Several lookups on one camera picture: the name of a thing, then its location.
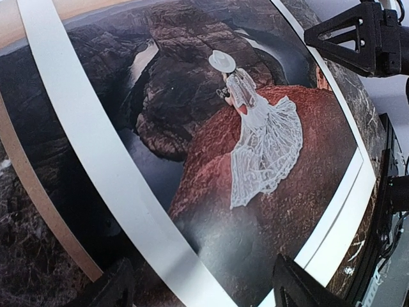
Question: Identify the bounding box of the black front rail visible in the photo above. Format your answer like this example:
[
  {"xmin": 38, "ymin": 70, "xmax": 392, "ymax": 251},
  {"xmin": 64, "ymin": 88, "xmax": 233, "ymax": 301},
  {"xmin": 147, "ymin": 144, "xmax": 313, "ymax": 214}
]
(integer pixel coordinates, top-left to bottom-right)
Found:
[{"xmin": 346, "ymin": 113, "xmax": 408, "ymax": 306}]

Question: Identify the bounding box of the white mat board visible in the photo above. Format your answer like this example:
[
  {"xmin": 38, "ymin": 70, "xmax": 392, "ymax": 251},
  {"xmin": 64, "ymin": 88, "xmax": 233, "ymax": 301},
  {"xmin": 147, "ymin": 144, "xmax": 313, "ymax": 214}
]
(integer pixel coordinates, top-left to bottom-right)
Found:
[{"xmin": 18, "ymin": 1, "xmax": 376, "ymax": 306}]

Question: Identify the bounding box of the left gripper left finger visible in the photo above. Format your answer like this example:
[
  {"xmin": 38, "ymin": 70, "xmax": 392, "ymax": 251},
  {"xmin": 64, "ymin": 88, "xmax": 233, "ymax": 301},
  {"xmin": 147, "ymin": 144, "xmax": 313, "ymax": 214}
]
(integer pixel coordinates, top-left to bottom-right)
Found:
[{"xmin": 68, "ymin": 258, "xmax": 135, "ymax": 307}]

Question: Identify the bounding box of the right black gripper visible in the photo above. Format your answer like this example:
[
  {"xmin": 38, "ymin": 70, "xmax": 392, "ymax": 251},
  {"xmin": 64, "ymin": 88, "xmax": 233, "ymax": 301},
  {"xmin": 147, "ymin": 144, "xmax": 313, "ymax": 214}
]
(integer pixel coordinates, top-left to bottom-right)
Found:
[{"xmin": 304, "ymin": 1, "xmax": 408, "ymax": 77}]

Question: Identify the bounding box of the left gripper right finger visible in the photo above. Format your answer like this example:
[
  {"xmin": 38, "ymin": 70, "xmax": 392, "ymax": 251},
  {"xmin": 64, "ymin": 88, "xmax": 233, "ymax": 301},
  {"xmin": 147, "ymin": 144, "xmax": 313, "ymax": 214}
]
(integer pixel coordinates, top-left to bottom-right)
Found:
[{"xmin": 273, "ymin": 254, "xmax": 351, "ymax": 307}]

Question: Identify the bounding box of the canyon photo print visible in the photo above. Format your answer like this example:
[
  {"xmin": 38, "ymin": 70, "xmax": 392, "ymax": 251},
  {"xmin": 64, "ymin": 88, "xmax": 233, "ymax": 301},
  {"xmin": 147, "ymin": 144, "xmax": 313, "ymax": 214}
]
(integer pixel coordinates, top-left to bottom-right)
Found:
[{"xmin": 0, "ymin": 0, "xmax": 365, "ymax": 307}]

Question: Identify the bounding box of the brown backing board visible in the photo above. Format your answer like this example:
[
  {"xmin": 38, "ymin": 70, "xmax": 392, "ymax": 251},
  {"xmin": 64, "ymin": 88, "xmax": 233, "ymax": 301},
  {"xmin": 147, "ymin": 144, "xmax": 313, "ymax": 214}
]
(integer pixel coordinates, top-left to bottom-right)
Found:
[{"xmin": 1, "ymin": 101, "xmax": 103, "ymax": 282}]

